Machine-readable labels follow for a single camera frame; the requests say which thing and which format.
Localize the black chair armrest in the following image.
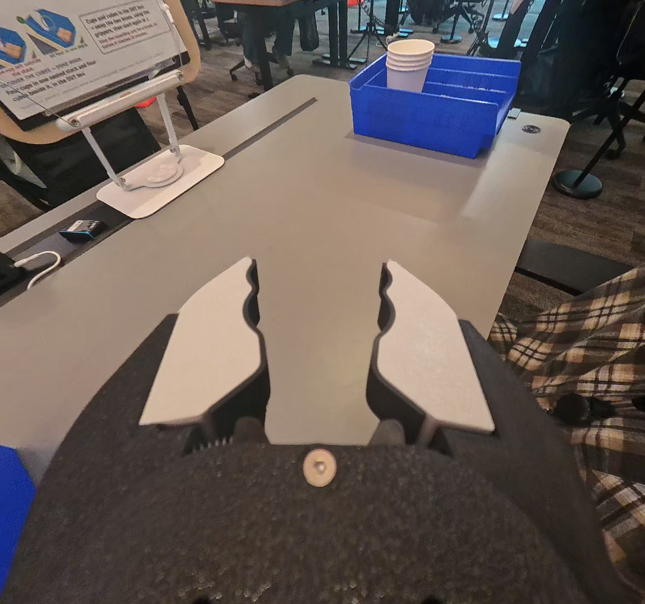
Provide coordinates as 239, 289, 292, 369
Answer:
515, 239, 633, 296

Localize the blue plastic bin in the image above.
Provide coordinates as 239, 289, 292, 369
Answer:
0, 445, 36, 585
349, 52, 522, 159

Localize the black power bank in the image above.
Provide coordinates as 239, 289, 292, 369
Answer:
0, 251, 28, 295

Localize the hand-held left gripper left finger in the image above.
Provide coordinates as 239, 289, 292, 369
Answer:
137, 257, 270, 428

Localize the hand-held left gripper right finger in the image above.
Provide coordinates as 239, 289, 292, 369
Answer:
366, 261, 496, 437

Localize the small black device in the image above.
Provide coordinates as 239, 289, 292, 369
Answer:
59, 220, 108, 241

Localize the black stanchion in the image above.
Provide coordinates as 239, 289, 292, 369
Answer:
553, 100, 641, 200

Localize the black office chair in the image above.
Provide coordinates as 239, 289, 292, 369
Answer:
524, 5, 645, 159

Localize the instruction sheet on stand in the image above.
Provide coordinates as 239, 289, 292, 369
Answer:
0, 0, 202, 145

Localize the white cable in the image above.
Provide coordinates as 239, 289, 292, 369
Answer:
14, 250, 62, 290

